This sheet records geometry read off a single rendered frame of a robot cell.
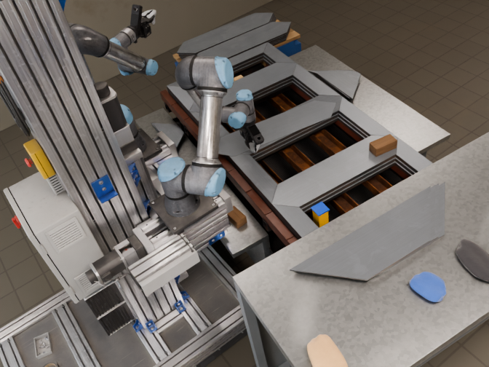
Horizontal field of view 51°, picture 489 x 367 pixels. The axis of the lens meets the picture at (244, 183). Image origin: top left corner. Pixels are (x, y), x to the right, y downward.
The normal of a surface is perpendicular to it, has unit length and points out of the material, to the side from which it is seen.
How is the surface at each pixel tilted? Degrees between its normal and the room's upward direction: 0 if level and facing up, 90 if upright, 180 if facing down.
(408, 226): 0
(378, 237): 0
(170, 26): 90
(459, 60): 0
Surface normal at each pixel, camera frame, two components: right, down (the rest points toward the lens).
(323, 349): 0.04, -0.76
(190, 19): 0.58, 0.52
